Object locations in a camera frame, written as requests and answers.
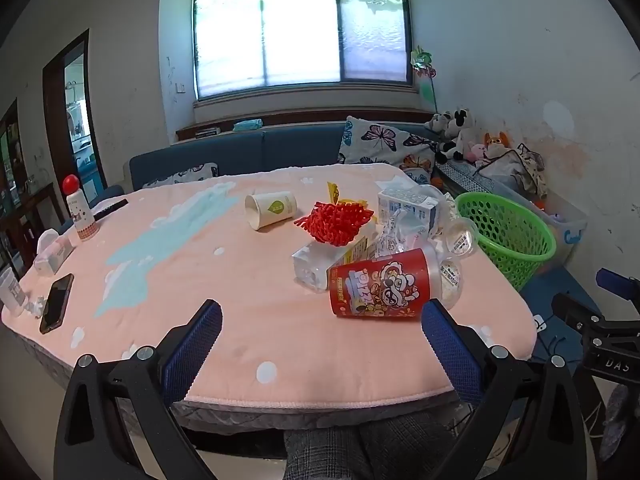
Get orange fox plush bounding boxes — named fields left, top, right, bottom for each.
left=482, top=131, right=511, bottom=159

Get white bottle with red cap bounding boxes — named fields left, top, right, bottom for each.
left=62, top=174, right=99, bottom=242

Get black smartphone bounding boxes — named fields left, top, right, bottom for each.
left=39, top=273, right=75, bottom=335

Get black cable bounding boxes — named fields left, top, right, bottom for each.
left=540, top=330, right=567, bottom=362

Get green plastic basket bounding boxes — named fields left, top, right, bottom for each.
left=455, top=192, right=557, bottom=293

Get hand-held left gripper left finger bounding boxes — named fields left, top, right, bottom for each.
left=54, top=299, right=223, bottom=480

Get clear square plastic bottle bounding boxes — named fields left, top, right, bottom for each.
left=292, top=240, right=351, bottom=292

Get pink white tissue box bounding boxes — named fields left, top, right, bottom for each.
left=32, top=229, right=74, bottom=276

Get white blue milk carton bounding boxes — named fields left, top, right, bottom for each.
left=376, top=187, right=441, bottom=236

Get red mesh net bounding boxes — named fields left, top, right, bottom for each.
left=294, top=199, right=373, bottom=247

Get dark wooden furniture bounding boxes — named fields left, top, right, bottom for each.
left=0, top=100, right=68, bottom=281

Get window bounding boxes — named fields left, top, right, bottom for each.
left=192, top=0, right=413, bottom=103

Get black white cow plush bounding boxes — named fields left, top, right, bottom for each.
left=439, top=107, right=477, bottom=163

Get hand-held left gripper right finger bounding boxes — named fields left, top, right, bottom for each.
left=421, top=298, right=587, bottom=480

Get colourful pinwheel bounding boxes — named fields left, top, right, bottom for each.
left=410, top=47, right=439, bottom=112

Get heap of beige cloth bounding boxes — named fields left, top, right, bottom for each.
left=475, top=144, right=549, bottom=199

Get white pillow with blue butterflies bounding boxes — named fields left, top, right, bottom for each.
left=142, top=162, right=219, bottom=190

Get pile of colourful toys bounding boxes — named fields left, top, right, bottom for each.
left=530, top=200, right=567, bottom=222

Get grey plush toy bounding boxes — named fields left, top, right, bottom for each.
left=425, top=112, right=453, bottom=134

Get cream snack packet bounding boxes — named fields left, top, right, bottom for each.
left=330, top=227, right=383, bottom=281

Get person's right forearm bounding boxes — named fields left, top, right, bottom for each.
left=600, top=385, right=640, bottom=463

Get clear plastic wrapper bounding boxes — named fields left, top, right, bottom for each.
left=379, top=210, right=436, bottom=257

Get dark framed doorway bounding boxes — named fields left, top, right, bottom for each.
left=42, top=29, right=108, bottom=192

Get black remote control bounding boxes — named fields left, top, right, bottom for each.
left=93, top=199, right=129, bottom=221

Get white paper cup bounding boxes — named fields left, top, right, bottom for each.
left=245, top=191, right=298, bottom=231

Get red instant noodle cup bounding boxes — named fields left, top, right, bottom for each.
left=328, top=246, right=442, bottom=320

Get large butterfly print pillow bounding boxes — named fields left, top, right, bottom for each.
left=339, top=116, right=441, bottom=168

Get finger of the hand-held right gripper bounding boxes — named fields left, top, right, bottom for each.
left=595, top=268, right=640, bottom=306
left=552, top=293, right=604, bottom=333

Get blue white patterned mat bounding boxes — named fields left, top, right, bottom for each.
left=435, top=161, right=501, bottom=196

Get clear plastic storage box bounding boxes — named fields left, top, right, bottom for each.
left=434, top=160, right=589, bottom=264

